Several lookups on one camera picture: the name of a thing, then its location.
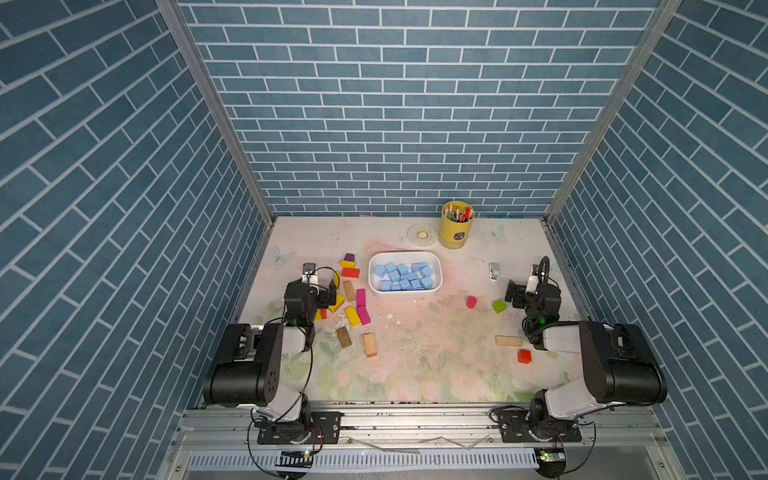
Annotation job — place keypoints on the natural wood long block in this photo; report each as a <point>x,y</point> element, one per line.
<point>350,291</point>

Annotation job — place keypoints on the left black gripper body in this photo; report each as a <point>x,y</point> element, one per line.
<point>318,301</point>

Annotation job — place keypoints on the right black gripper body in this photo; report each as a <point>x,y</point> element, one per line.
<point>521,301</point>

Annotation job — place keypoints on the green round block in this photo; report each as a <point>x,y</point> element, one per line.
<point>499,305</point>

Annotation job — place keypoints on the magenta block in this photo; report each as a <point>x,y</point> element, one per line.
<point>360,297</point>
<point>363,315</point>

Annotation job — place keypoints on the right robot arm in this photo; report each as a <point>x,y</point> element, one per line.
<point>618,369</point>

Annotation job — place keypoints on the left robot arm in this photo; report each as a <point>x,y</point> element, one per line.
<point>246,368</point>

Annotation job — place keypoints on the upper magenta block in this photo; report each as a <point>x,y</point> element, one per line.
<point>360,297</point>

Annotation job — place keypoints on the white rectangular dish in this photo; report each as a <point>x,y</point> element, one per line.
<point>405,257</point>

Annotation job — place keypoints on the lower magenta block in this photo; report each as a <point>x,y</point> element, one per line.
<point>363,315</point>

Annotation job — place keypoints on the yellow rainbow block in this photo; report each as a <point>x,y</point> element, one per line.
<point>339,301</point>

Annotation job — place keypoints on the red cube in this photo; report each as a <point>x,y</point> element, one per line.
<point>524,356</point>

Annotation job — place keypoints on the brown wood block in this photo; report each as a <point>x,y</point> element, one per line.
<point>344,337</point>

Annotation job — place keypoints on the yellow pen cup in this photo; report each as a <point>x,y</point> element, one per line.
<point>456,221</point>

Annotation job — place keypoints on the yellow block lower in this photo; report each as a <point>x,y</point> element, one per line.
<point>352,316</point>

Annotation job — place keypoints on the red rectangular block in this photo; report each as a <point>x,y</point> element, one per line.
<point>350,273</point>

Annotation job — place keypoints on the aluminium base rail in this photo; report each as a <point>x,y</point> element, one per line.
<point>430,441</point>

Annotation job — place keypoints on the natural wood block lower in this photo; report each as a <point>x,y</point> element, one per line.
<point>370,346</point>

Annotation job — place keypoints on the natural wood flat block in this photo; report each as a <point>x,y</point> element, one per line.
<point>508,341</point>

